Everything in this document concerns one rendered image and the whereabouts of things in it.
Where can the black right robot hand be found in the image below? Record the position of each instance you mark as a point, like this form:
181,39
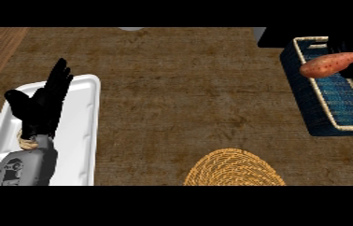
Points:
341,44

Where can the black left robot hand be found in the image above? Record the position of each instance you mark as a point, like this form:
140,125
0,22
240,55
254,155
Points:
42,105

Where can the reddish sweet potato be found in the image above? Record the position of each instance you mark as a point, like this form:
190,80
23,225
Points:
323,66

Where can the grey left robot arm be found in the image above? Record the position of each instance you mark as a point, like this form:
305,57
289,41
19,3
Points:
26,167

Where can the dark blue wicker basket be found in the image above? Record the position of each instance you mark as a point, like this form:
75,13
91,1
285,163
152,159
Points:
332,102

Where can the yellow woven round placemat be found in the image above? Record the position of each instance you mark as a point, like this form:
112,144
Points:
233,169

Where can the white rectangular tray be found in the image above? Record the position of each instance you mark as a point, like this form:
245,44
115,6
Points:
79,117

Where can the black appliance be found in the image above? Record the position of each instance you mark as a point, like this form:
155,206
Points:
285,36

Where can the small beige woven object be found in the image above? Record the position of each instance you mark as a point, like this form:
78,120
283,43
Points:
26,144

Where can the pale grey appliance edge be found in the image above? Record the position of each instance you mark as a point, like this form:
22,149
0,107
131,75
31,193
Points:
258,33

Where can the pale grey flat object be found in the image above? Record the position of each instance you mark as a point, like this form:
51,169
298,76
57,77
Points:
129,28

